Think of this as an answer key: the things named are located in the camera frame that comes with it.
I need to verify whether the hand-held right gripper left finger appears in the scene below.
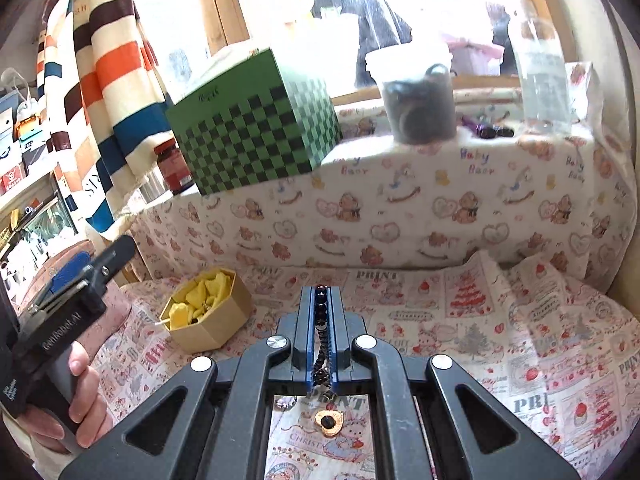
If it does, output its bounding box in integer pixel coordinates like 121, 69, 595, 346
59, 286, 321, 480

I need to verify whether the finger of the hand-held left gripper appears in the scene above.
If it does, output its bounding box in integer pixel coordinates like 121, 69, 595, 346
86, 235, 137, 288
31, 251, 92, 311

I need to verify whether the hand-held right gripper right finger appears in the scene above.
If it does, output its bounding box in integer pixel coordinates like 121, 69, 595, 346
327, 286, 582, 480

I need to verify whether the dark beaded bracelet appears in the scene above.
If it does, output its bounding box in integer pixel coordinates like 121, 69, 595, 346
310, 285, 333, 397

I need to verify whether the octagonal cardboard box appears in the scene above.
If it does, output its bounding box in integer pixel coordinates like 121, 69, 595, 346
159, 267, 254, 353

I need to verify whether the person's left hand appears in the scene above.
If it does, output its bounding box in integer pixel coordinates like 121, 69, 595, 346
20, 341, 114, 453

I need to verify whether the pink quilted bag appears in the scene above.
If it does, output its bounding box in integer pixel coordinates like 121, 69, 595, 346
20, 239, 133, 346

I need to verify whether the metal can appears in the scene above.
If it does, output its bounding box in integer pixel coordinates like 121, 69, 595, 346
139, 169, 168, 202

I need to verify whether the gold heart pendant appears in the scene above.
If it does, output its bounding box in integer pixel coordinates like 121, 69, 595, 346
314, 408, 346, 434

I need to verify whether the yellow foam lining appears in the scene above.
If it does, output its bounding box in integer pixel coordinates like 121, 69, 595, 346
167, 270, 236, 332

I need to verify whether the brown pill bottle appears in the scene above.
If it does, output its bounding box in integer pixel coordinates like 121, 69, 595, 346
152, 140, 197, 195

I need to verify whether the shelf with boxes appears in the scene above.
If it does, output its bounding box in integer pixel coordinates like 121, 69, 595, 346
0, 67, 92, 281

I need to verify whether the bear print cloth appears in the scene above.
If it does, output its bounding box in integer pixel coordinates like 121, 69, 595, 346
120, 60, 637, 297

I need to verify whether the red print patchwork cloth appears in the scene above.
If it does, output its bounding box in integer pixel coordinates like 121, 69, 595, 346
95, 250, 640, 480

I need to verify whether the striped curtain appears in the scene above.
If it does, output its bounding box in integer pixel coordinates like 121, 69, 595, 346
37, 0, 175, 237

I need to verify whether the green checkered box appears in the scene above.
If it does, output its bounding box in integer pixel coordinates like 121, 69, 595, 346
165, 47, 344, 197

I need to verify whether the white tissue paper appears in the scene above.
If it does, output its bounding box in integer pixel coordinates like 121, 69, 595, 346
167, 42, 273, 103

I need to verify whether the clear tub with white lid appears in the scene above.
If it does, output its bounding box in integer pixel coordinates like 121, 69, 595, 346
364, 42, 459, 145

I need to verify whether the dark hanging coat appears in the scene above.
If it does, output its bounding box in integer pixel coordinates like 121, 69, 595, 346
306, 0, 417, 89

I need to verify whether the clear spray bottle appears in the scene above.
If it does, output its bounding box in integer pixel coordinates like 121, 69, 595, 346
500, 0, 574, 133

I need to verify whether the wooden window frame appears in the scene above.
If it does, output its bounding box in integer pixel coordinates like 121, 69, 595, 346
205, 0, 576, 106

